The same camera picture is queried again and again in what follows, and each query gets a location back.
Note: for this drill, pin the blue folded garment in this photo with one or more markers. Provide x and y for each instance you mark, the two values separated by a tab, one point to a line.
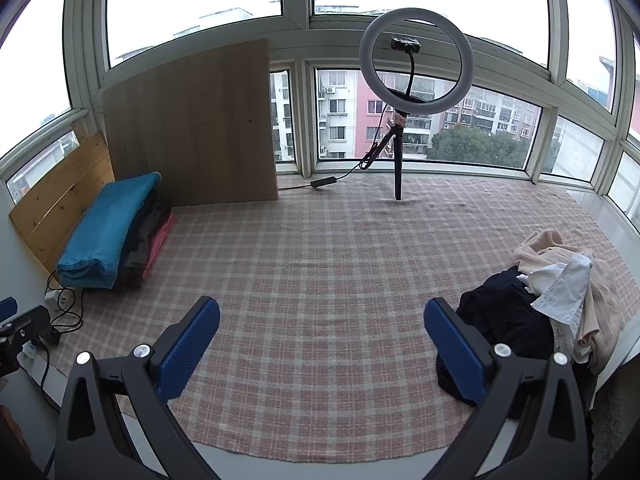
105	230

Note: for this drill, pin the green tree outside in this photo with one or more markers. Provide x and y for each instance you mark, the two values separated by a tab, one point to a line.
475	147

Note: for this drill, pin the black tripod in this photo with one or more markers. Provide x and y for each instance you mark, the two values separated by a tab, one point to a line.
398	170

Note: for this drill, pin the light laminate board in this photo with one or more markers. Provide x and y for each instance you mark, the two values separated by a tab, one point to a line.
200	125

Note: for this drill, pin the pink folded garment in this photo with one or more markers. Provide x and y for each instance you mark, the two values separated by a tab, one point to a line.
159	250

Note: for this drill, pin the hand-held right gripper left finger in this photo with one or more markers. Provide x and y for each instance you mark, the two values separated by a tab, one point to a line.
190	345

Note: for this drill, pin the black crumpled garment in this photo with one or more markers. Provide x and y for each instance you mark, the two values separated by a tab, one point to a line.
500	315

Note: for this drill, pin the black folded garment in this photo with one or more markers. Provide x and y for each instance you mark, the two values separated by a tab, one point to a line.
147	215

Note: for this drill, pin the pine wood board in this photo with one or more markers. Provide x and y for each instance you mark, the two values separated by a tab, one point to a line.
55	200

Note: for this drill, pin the white power strip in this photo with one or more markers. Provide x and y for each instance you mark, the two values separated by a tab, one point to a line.
57	300

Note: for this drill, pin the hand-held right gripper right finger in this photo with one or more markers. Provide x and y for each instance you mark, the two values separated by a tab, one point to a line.
457	350

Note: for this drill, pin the grey folded garment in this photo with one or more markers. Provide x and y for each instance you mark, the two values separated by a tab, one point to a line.
135	262

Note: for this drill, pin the pink plaid blanket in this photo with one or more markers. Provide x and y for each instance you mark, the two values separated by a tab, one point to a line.
320	285

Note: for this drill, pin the black phone holder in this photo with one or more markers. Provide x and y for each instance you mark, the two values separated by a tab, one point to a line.
406	44

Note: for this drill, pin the pale blue shirt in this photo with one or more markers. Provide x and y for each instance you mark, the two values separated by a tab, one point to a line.
565	287

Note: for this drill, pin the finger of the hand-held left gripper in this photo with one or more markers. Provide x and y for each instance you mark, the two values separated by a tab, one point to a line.
25	325
7	308

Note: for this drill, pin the white garment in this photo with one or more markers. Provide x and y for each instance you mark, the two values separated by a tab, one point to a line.
542	277

